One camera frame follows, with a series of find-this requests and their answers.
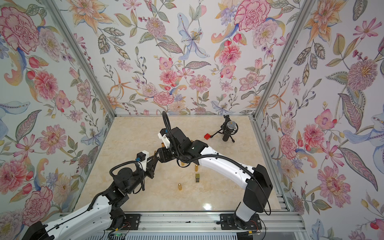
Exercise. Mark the aluminium front rail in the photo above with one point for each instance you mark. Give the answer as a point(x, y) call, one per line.
point(177, 222)

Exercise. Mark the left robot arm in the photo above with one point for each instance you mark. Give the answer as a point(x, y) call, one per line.
point(104, 211)

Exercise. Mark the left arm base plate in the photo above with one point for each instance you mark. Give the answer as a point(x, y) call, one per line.
point(130, 222)

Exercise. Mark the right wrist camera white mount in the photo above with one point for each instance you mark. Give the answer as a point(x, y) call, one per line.
point(163, 137)

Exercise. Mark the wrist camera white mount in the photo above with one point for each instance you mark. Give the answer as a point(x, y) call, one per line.
point(163, 137)
point(142, 159)

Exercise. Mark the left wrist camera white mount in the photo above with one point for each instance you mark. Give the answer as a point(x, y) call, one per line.
point(142, 159)

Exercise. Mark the red small block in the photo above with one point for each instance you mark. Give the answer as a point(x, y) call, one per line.
point(207, 136)

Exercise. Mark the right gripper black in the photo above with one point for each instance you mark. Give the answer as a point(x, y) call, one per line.
point(165, 154)

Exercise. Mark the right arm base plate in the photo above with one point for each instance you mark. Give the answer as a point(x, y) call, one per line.
point(232, 222)

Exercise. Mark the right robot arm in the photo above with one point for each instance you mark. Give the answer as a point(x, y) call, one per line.
point(254, 180)

